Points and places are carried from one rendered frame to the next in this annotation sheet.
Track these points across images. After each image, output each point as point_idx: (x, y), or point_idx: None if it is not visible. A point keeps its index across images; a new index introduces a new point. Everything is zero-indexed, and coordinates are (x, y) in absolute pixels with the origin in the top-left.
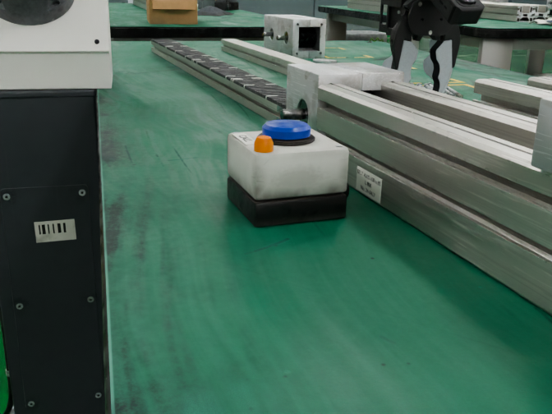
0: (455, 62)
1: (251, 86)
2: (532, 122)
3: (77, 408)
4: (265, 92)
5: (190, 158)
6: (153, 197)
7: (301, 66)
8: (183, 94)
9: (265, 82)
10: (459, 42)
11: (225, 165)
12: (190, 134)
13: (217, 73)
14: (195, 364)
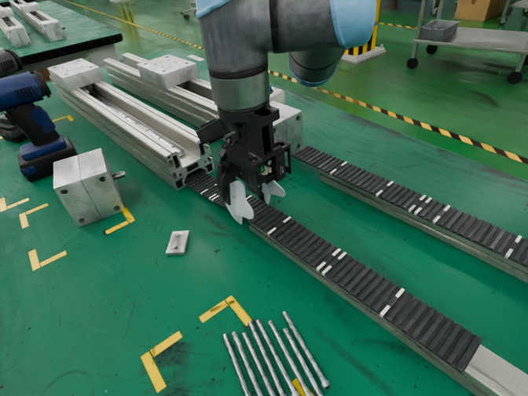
0: (221, 197)
1: (383, 181)
2: (192, 95)
3: None
4: (356, 169)
5: (326, 126)
6: (306, 105)
7: (291, 109)
8: (484, 212)
9: (389, 196)
10: (217, 185)
11: (307, 126)
12: (357, 144)
13: (484, 221)
14: None
